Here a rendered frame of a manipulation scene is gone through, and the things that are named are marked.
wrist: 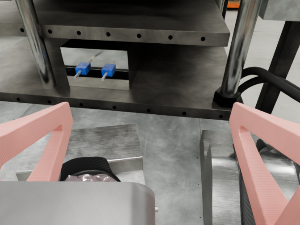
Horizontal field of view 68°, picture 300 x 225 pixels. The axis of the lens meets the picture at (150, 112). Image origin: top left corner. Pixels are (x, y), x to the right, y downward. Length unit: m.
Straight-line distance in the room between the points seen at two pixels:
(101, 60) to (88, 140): 0.45
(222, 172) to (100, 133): 0.29
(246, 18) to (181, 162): 0.47
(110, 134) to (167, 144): 0.20
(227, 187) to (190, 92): 0.57
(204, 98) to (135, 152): 0.49
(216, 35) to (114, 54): 0.38
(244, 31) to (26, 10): 0.73
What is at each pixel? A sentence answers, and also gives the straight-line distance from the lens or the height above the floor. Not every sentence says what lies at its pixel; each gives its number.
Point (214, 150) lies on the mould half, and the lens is 0.49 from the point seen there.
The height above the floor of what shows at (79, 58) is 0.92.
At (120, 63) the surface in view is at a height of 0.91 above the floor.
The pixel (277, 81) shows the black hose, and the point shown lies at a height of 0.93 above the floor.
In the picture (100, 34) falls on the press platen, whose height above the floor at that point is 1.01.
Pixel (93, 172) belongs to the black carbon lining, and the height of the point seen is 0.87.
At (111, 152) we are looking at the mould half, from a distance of 0.51.
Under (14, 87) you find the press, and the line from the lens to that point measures 1.13.
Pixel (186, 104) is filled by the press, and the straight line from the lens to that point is 0.87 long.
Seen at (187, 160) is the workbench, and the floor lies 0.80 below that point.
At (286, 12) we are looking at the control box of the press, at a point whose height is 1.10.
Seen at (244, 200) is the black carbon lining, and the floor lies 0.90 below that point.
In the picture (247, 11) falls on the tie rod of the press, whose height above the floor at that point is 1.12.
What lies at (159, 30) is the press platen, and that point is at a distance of 0.84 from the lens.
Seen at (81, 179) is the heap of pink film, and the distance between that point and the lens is 0.50.
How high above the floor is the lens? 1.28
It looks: 37 degrees down
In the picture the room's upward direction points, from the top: straight up
